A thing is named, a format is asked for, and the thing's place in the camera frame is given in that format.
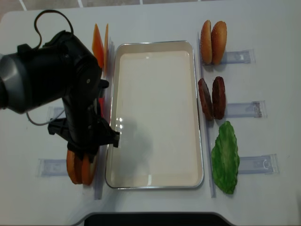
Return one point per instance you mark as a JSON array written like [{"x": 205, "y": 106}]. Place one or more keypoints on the brown meat patty right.
[{"x": 218, "y": 98}]

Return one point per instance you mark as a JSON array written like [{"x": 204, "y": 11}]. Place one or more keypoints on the brown meat patty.
[
  {"x": 205, "y": 100},
  {"x": 218, "y": 98}
]

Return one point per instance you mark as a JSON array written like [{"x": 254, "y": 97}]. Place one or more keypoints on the clear pusher track near tomato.
[{"x": 55, "y": 112}]

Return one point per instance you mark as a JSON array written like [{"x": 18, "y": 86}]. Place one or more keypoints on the clear pusher track near lettuce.
[{"x": 265, "y": 164}]

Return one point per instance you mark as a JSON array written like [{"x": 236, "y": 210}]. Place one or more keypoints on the green lettuce leaf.
[{"x": 225, "y": 159}]

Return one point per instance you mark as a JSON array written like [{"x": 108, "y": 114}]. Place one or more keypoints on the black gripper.
[{"x": 85, "y": 130}]

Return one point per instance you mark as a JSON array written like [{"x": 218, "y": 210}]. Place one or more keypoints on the bun bottom half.
[{"x": 205, "y": 42}]

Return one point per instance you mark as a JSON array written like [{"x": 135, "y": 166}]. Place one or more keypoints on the black base at bottom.
[{"x": 155, "y": 219}]

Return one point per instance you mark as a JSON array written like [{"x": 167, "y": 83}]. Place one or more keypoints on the clear pusher track near patties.
[{"x": 254, "y": 109}]

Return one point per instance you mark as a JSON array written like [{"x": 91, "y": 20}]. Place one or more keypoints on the toasted bread slice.
[{"x": 88, "y": 170}]

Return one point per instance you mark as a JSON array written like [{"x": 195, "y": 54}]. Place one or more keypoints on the bread slice near pusher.
[{"x": 74, "y": 166}]

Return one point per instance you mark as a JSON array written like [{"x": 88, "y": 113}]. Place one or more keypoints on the clear rail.
[
  {"x": 207, "y": 141},
  {"x": 107, "y": 105}
]

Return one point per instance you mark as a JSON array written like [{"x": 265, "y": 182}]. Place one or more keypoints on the clear pusher track near buns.
[{"x": 239, "y": 57}]

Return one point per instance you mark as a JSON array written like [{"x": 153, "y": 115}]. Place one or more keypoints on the clear right front rail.
[{"x": 207, "y": 141}]

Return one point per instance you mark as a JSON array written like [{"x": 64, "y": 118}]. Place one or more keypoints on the clear pusher track near bread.
[{"x": 52, "y": 168}]

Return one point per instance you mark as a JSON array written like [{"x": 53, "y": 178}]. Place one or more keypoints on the white metal tray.
[{"x": 154, "y": 107}]

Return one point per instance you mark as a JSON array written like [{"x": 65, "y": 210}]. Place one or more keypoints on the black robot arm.
[{"x": 62, "y": 69}]

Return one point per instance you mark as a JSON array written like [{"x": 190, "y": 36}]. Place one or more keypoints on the clear left front rail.
[{"x": 107, "y": 105}]

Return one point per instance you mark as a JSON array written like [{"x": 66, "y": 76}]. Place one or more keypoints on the sesame bun top half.
[{"x": 218, "y": 40}]

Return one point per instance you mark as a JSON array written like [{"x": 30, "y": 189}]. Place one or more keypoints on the brown meat patty left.
[{"x": 205, "y": 100}]

